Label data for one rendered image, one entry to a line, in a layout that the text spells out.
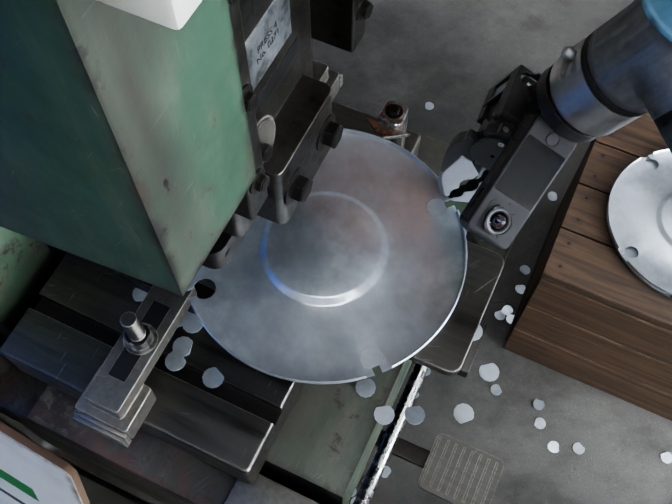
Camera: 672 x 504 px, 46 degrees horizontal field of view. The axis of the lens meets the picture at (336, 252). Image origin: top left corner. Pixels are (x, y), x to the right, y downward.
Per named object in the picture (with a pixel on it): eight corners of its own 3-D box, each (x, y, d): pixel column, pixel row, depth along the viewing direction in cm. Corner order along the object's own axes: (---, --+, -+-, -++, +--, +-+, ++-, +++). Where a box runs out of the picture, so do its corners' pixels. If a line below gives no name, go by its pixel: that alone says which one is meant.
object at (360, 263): (515, 322, 77) (517, 319, 76) (232, 430, 72) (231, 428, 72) (397, 100, 89) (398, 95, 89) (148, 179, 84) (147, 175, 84)
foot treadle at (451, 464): (500, 467, 137) (505, 461, 132) (479, 522, 133) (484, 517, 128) (202, 331, 148) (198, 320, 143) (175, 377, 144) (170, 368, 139)
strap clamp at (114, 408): (210, 307, 86) (195, 266, 77) (128, 448, 79) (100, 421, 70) (163, 286, 87) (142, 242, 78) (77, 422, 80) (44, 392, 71)
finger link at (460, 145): (471, 174, 79) (523, 141, 72) (466, 188, 79) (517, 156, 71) (434, 149, 78) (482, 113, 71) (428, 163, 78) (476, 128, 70)
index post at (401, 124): (404, 152, 95) (411, 102, 86) (394, 171, 94) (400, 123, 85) (383, 144, 96) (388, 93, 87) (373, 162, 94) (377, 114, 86)
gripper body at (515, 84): (543, 133, 79) (631, 77, 68) (518, 201, 75) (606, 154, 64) (482, 90, 77) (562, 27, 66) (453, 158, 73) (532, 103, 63)
